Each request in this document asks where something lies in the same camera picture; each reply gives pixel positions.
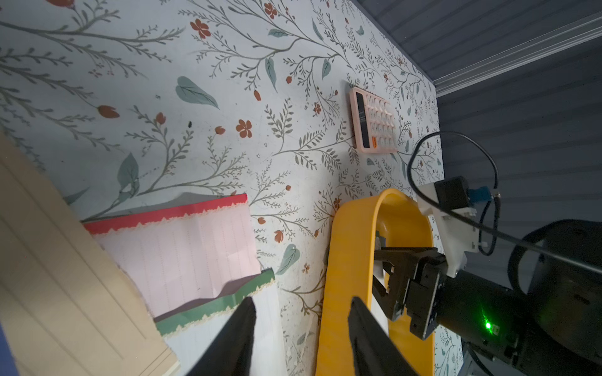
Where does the yellow storage tray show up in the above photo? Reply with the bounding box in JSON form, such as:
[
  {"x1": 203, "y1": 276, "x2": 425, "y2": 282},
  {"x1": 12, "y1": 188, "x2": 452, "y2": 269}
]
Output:
[{"x1": 316, "y1": 189, "x2": 434, "y2": 375}]

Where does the black camera cable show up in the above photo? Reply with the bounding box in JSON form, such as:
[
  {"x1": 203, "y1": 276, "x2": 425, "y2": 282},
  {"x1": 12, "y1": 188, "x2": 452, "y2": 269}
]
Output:
[{"x1": 407, "y1": 130, "x2": 602, "y2": 276}]

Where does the pink calculator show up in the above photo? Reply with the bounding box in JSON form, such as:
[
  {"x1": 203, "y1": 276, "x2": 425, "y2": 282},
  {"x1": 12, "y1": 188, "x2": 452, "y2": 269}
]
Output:
[{"x1": 349, "y1": 86, "x2": 397, "y2": 154}]

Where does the blue bordered stationery paper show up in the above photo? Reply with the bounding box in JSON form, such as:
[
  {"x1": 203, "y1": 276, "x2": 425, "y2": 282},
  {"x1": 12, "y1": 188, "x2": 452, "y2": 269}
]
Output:
[{"x1": 0, "y1": 327, "x2": 19, "y2": 376}]

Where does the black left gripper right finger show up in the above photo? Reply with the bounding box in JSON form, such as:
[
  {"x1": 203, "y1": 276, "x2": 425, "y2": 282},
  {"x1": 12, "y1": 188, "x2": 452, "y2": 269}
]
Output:
[{"x1": 348, "y1": 297, "x2": 418, "y2": 376}]

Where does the beige lined stationery paper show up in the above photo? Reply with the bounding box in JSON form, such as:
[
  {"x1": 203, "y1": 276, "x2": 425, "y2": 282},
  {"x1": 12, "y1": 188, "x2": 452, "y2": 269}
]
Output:
[{"x1": 1, "y1": 139, "x2": 180, "y2": 375}]

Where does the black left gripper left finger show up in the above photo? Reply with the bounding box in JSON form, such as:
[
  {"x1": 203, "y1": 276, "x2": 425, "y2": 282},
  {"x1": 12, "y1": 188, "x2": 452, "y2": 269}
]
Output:
[{"x1": 187, "y1": 297, "x2": 256, "y2": 376}]

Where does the green bordered stationery paper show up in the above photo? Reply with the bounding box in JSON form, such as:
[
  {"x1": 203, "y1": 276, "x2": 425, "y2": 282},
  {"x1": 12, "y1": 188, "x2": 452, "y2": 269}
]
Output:
[{"x1": 156, "y1": 269, "x2": 287, "y2": 375}]

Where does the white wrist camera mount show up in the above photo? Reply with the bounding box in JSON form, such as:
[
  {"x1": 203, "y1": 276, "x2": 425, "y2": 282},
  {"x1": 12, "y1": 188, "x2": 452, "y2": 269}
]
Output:
[{"x1": 417, "y1": 176, "x2": 479, "y2": 278}]

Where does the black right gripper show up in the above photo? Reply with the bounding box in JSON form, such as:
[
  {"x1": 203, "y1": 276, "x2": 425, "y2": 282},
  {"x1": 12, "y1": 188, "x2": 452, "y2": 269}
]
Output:
[{"x1": 372, "y1": 248, "x2": 527, "y2": 362}]

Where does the red bordered stationery paper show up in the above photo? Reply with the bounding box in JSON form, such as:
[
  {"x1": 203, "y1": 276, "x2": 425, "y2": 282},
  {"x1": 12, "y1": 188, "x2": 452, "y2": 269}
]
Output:
[{"x1": 84, "y1": 194, "x2": 260, "y2": 319}]

